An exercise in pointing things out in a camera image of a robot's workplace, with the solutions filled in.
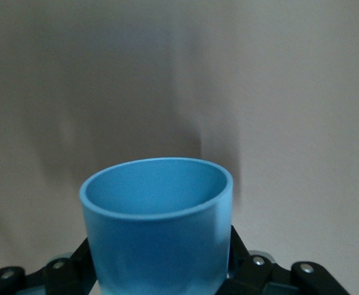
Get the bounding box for blue plastic cup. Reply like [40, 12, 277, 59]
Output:
[79, 157, 234, 295]

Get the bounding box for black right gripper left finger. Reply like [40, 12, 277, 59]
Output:
[0, 238, 103, 295]

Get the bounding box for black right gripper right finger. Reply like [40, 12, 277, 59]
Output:
[218, 225, 350, 295]

